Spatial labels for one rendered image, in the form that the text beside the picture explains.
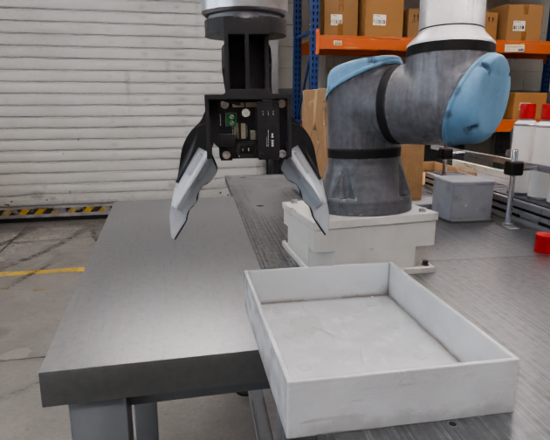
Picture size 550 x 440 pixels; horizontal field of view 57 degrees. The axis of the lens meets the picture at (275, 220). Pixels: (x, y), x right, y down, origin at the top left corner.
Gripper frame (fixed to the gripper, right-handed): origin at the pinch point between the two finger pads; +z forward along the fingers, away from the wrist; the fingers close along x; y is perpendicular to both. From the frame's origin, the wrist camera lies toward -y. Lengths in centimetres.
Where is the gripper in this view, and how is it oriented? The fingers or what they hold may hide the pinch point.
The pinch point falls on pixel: (250, 237)
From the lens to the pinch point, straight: 51.1
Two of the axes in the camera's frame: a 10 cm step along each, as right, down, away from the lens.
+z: 0.1, 9.7, 2.3
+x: 10.0, -0.3, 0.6
